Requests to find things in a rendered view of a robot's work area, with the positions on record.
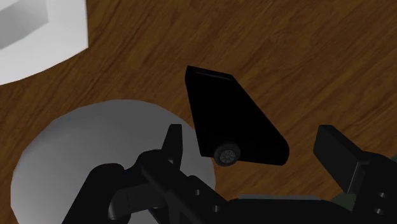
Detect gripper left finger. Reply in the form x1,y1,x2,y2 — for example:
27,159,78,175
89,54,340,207
62,123,232,224

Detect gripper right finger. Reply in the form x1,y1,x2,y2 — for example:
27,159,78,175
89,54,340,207
313,124,397,224

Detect grey round bowl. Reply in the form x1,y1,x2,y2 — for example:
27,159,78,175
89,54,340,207
10,99,217,224

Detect black wedge with small wheel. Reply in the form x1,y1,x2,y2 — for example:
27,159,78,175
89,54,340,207
184,65,291,167

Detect white rectangular box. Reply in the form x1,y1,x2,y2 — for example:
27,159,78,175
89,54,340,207
0,0,90,87

